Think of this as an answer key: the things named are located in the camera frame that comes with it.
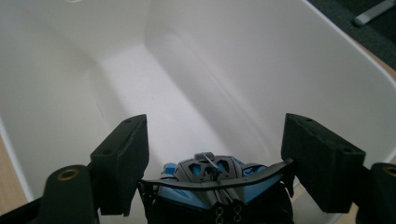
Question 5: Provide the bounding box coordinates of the white plastic bin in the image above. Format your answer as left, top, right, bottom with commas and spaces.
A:
0, 0, 396, 224

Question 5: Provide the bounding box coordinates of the grey metal bar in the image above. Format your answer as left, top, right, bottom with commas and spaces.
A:
352, 0, 396, 28

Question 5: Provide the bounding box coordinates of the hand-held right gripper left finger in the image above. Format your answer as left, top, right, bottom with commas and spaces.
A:
89, 113, 150, 217

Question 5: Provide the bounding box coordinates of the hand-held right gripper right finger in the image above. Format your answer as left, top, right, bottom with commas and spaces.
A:
280, 112, 366, 215

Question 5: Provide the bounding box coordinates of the blue and black toy car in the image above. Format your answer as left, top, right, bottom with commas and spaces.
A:
137, 151, 296, 224

